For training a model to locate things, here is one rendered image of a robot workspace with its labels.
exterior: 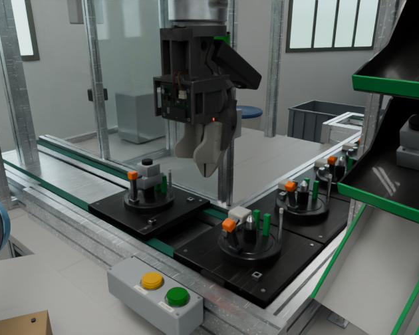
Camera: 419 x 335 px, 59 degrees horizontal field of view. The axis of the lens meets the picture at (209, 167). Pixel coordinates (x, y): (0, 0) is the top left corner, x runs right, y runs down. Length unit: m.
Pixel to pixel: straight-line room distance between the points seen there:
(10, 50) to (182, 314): 1.16
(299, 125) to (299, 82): 2.07
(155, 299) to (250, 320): 0.18
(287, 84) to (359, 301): 4.20
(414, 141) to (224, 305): 0.42
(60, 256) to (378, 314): 0.77
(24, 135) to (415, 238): 1.36
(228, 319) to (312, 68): 4.38
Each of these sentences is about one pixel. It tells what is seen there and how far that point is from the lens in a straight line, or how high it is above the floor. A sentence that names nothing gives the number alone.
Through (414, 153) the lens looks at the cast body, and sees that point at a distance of 0.62.
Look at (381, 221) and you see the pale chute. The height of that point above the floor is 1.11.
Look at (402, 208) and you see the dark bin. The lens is 0.56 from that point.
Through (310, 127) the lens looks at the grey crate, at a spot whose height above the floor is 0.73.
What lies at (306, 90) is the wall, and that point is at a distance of 4.92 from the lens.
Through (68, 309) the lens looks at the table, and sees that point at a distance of 0.91.
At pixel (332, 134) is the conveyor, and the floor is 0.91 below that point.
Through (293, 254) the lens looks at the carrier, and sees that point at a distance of 0.84.
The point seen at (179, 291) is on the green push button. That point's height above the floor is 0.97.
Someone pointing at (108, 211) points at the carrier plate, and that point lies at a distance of 1.02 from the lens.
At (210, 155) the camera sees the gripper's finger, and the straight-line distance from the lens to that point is 0.52.
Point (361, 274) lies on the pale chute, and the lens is 0.69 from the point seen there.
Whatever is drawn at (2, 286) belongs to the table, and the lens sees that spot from 1.03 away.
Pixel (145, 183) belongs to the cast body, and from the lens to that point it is 0.98.
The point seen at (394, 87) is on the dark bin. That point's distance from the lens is 0.53.
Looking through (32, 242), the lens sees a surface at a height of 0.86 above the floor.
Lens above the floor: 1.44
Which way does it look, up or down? 21 degrees down
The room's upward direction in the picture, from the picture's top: straight up
